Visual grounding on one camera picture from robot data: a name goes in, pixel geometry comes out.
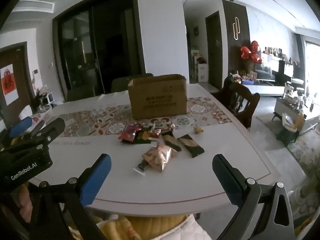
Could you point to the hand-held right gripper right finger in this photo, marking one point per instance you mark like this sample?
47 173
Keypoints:
228 180

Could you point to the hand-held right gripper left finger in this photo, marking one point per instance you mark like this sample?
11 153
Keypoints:
96 178

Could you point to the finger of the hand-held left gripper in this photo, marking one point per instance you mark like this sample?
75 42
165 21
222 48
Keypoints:
21 127
53 127

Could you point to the dark green biscuit packet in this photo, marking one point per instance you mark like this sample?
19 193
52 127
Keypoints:
191 145
171 142

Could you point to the small red snack packet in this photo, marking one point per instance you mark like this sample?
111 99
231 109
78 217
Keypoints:
155 132

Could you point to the brown cardboard box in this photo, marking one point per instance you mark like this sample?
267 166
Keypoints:
157 97

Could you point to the flower vase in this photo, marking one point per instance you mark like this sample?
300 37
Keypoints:
41 97

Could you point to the dark upholstered chair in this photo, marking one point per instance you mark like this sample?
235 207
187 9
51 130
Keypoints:
131 81
80 93

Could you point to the red door poster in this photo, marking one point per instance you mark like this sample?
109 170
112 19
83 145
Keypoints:
9 82

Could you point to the floral patterned table mat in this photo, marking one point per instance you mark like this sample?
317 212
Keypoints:
100 122

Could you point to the small dark wrapped candy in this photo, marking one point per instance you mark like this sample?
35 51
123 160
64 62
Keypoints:
142 167

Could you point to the maroon snack packet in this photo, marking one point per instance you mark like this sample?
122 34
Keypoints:
128 133

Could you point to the small yellow snack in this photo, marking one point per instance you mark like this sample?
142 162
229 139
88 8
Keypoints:
198 129

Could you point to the yellow patterned clothing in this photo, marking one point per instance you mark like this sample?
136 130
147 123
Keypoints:
140 223

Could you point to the beige foil snack bag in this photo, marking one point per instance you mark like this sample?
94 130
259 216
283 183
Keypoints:
157 158

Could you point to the brown wooden chair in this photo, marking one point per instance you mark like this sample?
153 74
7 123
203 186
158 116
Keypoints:
240 105

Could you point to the gold wrapped candy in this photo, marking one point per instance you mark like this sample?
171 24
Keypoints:
172 126

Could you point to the green stool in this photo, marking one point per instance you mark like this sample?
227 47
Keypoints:
288 131

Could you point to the dark glass sliding door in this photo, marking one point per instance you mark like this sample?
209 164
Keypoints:
100 42

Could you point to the cluttered coffee table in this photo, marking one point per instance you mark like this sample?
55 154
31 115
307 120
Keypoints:
292 107

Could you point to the television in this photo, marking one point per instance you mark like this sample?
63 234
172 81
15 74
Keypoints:
266 72

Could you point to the white hallway shelf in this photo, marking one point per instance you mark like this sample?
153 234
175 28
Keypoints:
200 66

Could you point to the ceiling air vent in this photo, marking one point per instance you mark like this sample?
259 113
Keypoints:
32 7

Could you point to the dark wooden door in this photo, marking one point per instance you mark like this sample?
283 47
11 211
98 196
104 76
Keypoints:
215 52

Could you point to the red balloons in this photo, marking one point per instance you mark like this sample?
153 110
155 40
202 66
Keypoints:
251 52

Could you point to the looped wall lamp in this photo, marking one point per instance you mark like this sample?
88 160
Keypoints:
236 31

